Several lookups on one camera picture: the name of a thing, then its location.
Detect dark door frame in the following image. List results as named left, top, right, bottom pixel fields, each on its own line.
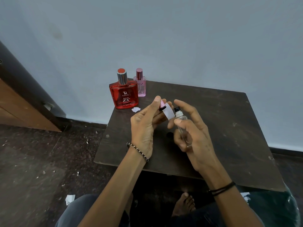
left=0, top=41, right=71, bottom=132

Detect white paper label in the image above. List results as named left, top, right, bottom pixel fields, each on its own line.
left=163, top=103, right=176, bottom=121

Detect beaded black wrist bracelet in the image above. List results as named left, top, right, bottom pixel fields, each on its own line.
left=126, top=142, right=149, bottom=163

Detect person's left forearm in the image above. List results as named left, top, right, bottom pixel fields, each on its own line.
left=78, top=146, right=149, bottom=227

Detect person's left hand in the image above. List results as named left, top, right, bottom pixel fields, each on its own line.
left=130, top=96, right=175, bottom=160

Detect pink perfume bottle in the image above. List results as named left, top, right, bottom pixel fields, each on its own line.
left=133, top=68, right=146, bottom=97

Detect clear glass spray bottle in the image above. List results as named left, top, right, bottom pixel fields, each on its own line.
left=174, top=106, right=193, bottom=148

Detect person's right hand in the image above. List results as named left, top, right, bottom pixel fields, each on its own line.
left=167, top=99, right=225, bottom=175

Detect person's left jeans leg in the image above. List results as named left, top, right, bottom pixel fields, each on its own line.
left=55, top=194, right=131, bottom=227

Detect person's right forearm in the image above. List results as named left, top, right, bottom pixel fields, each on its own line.
left=200, top=171, right=264, bottom=227

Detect red perfume bottle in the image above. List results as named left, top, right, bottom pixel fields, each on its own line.
left=109, top=68, right=139, bottom=109

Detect brown wooden door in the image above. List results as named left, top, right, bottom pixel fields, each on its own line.
left=0, top=78, right=62, bottom=133

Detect person's bare foot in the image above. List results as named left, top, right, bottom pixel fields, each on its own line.
left=171, top=192, right=196, bottom=217

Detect black thread wristband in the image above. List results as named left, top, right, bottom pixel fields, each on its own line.
left=207, top=181, right=236, bottom=197

